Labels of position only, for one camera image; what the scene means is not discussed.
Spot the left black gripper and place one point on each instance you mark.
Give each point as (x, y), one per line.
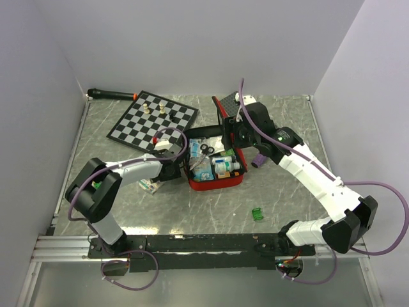
(177, 174)

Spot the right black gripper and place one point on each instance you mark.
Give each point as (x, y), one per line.
(230, 126)

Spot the small green box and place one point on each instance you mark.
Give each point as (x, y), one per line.
(229, 152)

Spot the white blue mask packet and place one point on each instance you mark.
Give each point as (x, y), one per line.
(216, 144)

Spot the blue cotton swab bag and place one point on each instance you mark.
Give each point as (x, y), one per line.
(202, 172)

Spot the white medicine bottle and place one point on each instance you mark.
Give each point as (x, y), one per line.
(222, 167)

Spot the black handled scissors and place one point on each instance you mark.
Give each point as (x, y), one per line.
(205, 151)

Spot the red black medicine bag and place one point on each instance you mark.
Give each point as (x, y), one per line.
(207, 132)

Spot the brown medicine bottle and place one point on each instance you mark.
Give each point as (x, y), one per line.
(227, 175)

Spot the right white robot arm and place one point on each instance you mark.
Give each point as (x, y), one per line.
(349, 214)

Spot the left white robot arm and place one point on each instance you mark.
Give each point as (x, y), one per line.
(94, 190)

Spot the grey lego baseplate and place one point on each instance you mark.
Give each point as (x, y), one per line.
(230, 105)

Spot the purple tube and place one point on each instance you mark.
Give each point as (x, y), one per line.
(258, 161)

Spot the black white chessboard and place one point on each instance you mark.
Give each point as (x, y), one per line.
(136, 129)

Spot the white chess piece left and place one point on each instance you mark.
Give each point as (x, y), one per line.
(146, 109)

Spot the green yellow toy block car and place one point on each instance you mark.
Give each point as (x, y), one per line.
(95, 185)

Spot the green plastic clip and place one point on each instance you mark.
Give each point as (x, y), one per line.
(257, 214)

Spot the black microphone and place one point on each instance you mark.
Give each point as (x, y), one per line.
(103, 94)

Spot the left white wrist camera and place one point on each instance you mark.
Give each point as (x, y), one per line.
(162, 144)

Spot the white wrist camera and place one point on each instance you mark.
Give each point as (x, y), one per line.
(162, 144)
(247, 99)

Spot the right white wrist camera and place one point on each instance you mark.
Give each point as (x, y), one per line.
(247, 99)

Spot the black mounting rail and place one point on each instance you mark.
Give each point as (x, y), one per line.
(201, 251)

